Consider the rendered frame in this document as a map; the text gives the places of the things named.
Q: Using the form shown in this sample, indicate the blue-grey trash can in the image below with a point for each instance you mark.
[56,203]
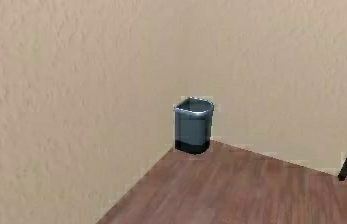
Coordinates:
[193,128]

